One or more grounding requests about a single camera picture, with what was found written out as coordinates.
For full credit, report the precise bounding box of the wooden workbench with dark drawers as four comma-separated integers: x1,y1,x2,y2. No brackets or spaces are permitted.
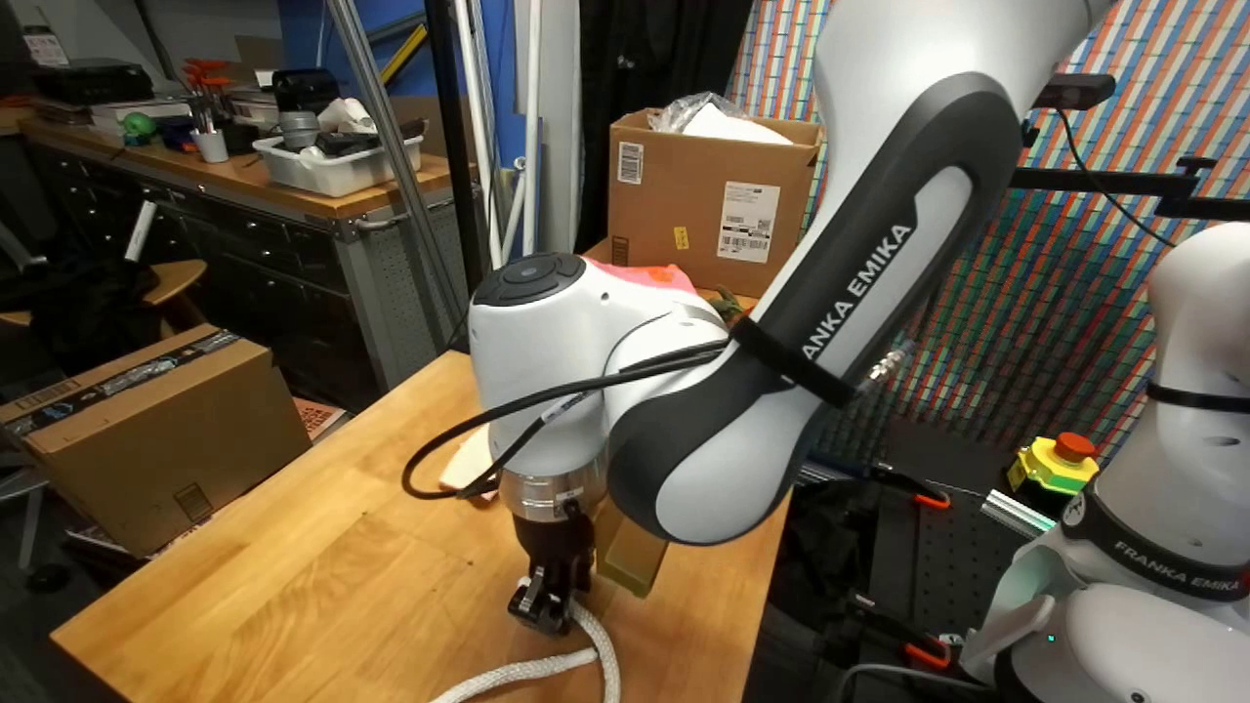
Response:
0,102,473,395

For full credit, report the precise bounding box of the yellow red emergency stop button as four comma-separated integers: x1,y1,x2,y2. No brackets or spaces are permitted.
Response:
1007,431,1105,500

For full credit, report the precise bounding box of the white braided rope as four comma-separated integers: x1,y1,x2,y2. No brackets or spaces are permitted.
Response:
429,598,626,703

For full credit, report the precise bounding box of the black mount bar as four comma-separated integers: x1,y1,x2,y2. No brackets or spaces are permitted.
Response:
1007,154,1250,226

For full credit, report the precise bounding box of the white cup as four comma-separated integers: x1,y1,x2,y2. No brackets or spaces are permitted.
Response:
193,123,234,168

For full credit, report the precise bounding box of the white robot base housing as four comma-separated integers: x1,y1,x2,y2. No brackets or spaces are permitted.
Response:
963,578,1250,703

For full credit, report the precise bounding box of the black looped wrist cable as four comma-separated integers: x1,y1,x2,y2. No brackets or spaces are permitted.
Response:
399,339,735,506

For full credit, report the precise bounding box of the open cardboard box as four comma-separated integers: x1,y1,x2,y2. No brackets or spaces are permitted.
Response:
607,99,829,301

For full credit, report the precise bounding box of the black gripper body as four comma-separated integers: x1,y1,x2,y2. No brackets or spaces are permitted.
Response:
510,513,603,601

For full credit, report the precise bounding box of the wooden stool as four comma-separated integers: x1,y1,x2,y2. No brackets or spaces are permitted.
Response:
128,253,210,313

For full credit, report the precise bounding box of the black orange clamp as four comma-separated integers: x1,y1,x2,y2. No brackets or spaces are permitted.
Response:
870,460,959,515
851,610,964,679

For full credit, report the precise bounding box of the white plastic bin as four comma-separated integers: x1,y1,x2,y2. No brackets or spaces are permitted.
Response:
251,123,426,200

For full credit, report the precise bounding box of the black vertical stand pole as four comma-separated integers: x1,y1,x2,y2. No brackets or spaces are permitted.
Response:
422,0,502,357

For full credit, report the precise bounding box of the black bar camera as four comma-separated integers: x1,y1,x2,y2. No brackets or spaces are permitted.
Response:
1033,71,1120,114

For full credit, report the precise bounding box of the cardboard box with black tape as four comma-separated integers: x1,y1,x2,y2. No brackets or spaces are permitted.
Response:
0,322,318,558

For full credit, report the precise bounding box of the silver tripod leg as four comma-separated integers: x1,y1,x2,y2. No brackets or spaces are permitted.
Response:
326,0,464,344

